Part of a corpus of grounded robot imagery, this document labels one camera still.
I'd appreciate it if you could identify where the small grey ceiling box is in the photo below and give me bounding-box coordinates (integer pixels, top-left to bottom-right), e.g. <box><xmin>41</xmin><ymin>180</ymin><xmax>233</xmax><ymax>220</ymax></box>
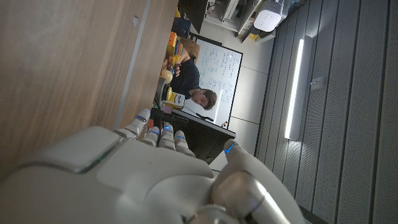
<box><xmin>310</xmin><ymin>77</ymin><xmax>326</xmax><ymax>91</ymax></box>

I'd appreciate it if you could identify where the long ceiling light bar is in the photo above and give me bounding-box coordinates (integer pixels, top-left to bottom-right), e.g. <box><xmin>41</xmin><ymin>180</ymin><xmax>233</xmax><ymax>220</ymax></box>
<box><xmin>284</xmin><ymin>35</ymin><xmax>313</xmax><ymax>141</ymax></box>

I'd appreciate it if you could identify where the person in dark shirt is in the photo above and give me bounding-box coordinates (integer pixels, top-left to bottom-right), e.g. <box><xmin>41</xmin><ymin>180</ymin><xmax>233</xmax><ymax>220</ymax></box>
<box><xmin>169</xmin><ymin>46</ymin><xmax>218</xmax><ymax>111</ymax></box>

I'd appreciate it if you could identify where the white shelf cabinet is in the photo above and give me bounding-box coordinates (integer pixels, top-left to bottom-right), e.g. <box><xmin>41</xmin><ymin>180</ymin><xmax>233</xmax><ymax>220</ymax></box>
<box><xmin>203</xmin><ymin>0</ymin><xmax>265</xmax><ymax>35</ymax></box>

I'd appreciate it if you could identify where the yellow lemon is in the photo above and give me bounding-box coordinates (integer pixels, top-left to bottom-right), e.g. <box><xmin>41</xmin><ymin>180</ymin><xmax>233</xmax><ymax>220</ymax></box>
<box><xmin>160</xmin><ymin>68</ymin><xmax>174</xmax><ymax>84</ymax></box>

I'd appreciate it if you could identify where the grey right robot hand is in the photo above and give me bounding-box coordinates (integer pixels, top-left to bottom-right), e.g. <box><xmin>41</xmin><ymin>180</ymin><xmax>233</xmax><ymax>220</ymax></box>
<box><xmin>0</xmin><ymin>108</ymin><xmax>307</xmax><ymax>224</ymax></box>

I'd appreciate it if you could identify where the white air purifier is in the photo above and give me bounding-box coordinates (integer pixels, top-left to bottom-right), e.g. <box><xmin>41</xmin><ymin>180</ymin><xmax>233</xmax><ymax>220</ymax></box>
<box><xmin>253</xmin><ymin>0</ymin><xmax>285</xmax><ymax>32</ymax></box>

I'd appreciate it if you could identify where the black computer monitor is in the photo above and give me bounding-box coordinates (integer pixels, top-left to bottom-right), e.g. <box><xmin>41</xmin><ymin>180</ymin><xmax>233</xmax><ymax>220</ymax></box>
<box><xmin>150</xmin><ymin>107</ymin><xmax>236</xmax><ymax>165</ymax></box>

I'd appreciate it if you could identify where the whiteboard with writing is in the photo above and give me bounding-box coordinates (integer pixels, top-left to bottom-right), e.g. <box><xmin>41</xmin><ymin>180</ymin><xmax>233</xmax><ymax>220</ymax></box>
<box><xmin>183</xmin><ymin>32</ymin><xmax>244</xmax><ymax>129</ymax></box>

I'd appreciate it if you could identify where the yellow and white carton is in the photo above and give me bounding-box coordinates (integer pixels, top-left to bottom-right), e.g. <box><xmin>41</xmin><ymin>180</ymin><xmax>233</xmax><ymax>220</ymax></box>
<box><xmin>163</xmin><ymin>91</ymin><xmax>187</xmax><ymax>110</ymax></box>

